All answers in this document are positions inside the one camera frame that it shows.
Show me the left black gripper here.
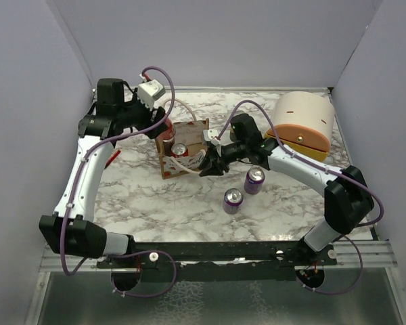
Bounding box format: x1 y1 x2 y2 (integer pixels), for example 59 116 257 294
117 89 168 138

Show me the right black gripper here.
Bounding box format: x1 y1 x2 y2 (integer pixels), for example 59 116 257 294
198 141 248 177

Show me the red cola can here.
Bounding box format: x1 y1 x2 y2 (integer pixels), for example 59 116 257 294
171 143 189 158
158 118 175 142

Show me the watermelon canvas tote bag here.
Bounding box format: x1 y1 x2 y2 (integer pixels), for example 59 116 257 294
155 99 210 179

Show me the red cola can front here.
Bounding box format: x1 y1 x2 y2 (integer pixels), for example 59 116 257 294
171 143 189 158

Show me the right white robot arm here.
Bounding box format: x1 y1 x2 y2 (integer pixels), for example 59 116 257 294
199 114 374 265

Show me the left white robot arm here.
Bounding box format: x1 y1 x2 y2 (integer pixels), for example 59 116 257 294
39 78 167 267

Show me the purple can near centre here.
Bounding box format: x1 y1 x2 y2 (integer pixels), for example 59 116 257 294
223 188 244 215

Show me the purple can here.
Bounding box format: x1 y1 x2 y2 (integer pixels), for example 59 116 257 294
244 167 265 195
223 188 244 215

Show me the purple can near right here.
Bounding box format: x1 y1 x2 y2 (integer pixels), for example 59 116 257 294
244 167 265 195

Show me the red marker pen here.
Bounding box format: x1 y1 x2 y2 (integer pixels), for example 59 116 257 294
104 150 121 169

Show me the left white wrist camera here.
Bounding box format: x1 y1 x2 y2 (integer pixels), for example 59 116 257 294
137 80 166 110

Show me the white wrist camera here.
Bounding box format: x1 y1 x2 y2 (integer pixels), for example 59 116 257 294
202 129 222 156
137 80 166 110

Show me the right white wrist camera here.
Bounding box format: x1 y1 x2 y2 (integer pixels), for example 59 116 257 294
202 129 222 156

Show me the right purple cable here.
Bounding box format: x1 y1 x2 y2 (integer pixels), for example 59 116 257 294
212 100 384 295

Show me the purple cable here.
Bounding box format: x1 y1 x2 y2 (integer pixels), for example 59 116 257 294
212 100 384 295
60 66 177 299

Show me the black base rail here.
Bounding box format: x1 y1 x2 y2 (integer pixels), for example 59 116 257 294
97 241 337 282

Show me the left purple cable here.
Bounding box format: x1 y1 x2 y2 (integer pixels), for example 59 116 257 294
60 66 177 299

